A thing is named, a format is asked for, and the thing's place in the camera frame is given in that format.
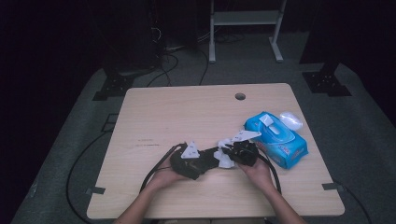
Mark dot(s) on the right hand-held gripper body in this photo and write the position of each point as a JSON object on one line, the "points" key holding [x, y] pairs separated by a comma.
{"points": [[246, 154]]}

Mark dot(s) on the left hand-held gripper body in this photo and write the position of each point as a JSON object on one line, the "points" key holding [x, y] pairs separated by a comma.
{"points": [[186, 161]]}

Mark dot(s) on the white wet wipe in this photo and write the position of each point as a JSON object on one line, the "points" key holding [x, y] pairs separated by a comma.
{"points": [[225, 161]]}

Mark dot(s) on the blue and black toy car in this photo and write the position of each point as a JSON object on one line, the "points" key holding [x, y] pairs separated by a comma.
{"points": [[210, 158]]}

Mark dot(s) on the blue wet wipes pack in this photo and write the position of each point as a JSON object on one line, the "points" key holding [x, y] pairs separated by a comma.
{"points": [[286, 140]]}

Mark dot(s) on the person's right hand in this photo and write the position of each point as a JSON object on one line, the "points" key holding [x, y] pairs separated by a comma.
{"points": [[260, 175]]}

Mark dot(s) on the person's left hand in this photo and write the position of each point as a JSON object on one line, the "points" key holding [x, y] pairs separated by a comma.
{"points": [[165, 180]]}

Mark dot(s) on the person's legs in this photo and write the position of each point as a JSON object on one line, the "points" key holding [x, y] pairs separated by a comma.
{"points": [[186, 222]]}

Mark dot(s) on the white round plastic lid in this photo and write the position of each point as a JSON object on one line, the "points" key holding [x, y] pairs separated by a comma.
{"points": [[291, 120]]}

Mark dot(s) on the grey tape strip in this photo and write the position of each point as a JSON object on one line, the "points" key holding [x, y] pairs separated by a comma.
{"points": [[96, 190], [331, 186]]}

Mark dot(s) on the white metal stand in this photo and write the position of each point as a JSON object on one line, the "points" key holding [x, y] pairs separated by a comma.
{"points": [[246, 17]]}

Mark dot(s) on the black stand base plate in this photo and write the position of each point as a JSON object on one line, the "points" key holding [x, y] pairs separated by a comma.
{"points": [[113, 87]]}

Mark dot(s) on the black stand base with post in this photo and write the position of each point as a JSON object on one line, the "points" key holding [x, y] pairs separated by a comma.
{"points": [[325, 82]]}

